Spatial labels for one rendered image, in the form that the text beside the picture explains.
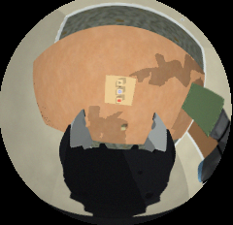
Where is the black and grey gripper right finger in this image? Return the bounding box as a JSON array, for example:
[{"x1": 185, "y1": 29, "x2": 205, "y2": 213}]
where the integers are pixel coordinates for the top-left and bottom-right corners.
[{"x1": 144, "y1": 112, "x2": 176, "y2": 182}]

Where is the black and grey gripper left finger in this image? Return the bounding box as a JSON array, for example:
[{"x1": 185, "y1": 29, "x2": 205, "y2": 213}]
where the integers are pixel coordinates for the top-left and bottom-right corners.
[{"x1": 59, "y1": 110, "x2": 92, "y2": 178}]

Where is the tan square mat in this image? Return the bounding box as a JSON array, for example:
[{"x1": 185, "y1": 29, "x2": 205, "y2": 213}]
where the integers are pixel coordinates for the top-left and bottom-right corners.
[{"x1": 105, "y1": 75, "x2": 136, "y2": 106}]

